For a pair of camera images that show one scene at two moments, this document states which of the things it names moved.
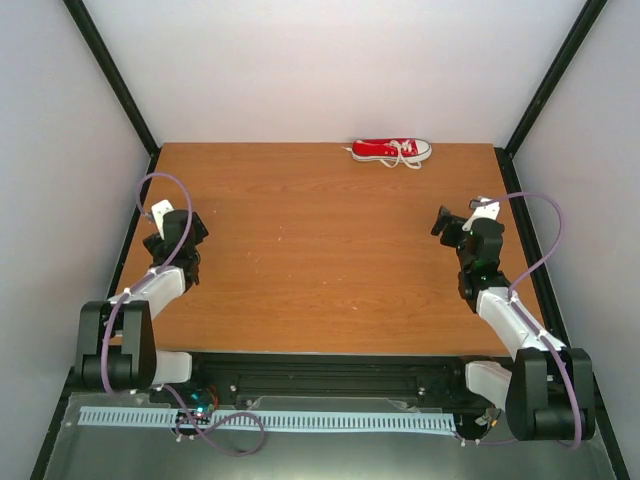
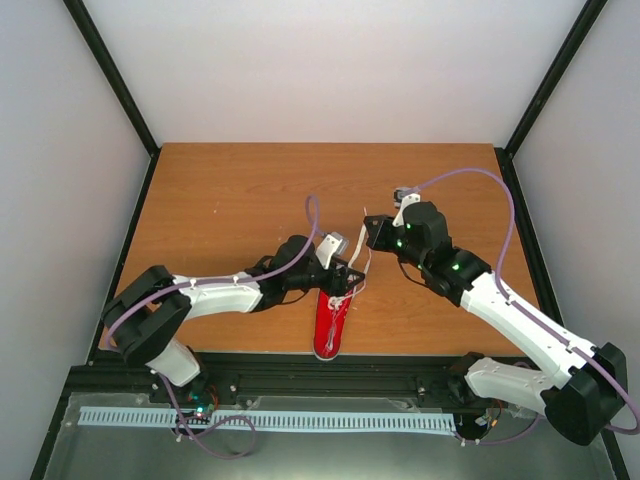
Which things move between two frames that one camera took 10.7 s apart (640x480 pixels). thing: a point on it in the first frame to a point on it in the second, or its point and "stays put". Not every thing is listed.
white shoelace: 406,151 to 335,302
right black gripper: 445,217 to 376,238
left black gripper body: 200,233 to 300,283
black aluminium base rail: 231,376 stays put
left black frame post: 113,73 stays put
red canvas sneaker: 391,149 to 329,324
